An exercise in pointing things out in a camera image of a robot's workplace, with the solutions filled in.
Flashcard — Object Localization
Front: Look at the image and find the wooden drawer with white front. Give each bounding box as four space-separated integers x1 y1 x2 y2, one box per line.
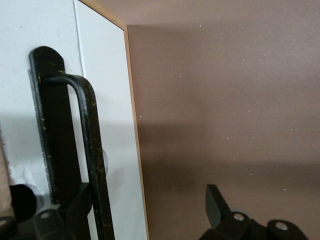
0 0 151 240

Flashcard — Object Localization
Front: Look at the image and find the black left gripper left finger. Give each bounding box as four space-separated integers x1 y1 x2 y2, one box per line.
14 182 94 240

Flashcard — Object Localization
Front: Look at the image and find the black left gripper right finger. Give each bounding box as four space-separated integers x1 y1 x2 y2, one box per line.
199 184 307 240

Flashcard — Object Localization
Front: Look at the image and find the black metal drawer handle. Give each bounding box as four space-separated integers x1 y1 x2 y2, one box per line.
28 45 116 240

